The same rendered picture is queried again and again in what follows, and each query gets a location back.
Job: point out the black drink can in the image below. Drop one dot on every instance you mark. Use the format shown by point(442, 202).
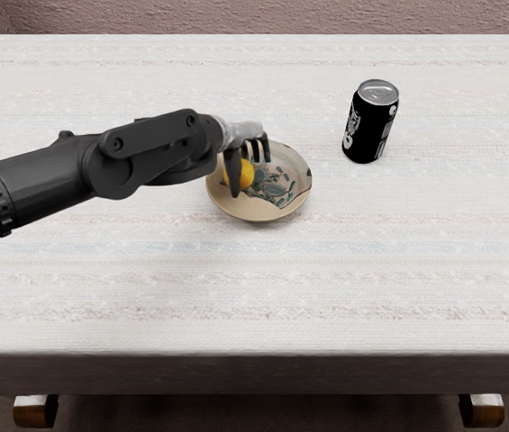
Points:
point(369, 123)

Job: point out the yellow round fruit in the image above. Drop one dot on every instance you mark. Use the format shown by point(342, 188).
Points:
point(247, 174)

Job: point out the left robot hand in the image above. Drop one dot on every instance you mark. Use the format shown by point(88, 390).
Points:
point(239, 132)

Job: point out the patterned beige plate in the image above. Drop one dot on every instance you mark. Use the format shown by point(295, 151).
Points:
point(276, 189)

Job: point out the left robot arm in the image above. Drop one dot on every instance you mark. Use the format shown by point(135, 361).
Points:
point(101, 162)

